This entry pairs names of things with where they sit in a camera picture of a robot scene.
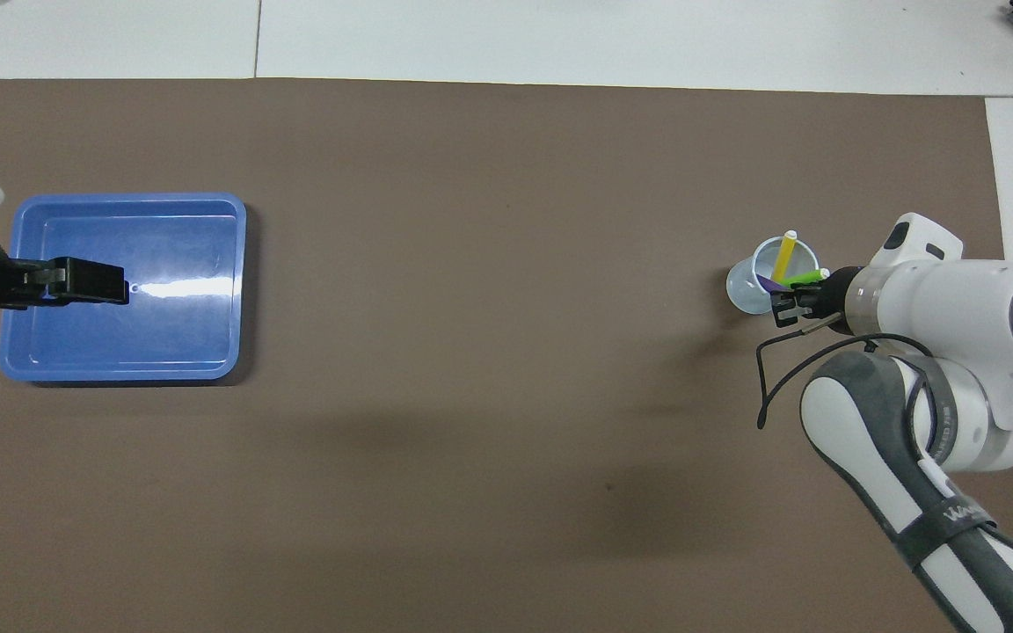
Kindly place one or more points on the blue plastic tray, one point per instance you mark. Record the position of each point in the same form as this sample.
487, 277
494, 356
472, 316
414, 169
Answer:
163, 334

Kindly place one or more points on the translucent plastic cup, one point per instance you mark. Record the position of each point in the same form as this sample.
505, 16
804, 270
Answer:
748, 286

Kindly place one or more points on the brown table mat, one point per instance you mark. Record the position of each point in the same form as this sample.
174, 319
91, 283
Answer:
506, 264

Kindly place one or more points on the green pen white cap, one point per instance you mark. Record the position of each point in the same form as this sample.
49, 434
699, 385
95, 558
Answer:
801, 278

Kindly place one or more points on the purple pen white cap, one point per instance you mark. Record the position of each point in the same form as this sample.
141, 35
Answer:
768, 283

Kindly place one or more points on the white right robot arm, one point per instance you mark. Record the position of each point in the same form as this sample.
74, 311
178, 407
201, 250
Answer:
955, 299

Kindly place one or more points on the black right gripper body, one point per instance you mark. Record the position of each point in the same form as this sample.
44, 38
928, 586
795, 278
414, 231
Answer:
836, 299

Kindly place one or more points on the yellow pen white cap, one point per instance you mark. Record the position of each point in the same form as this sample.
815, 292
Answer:
785, 257

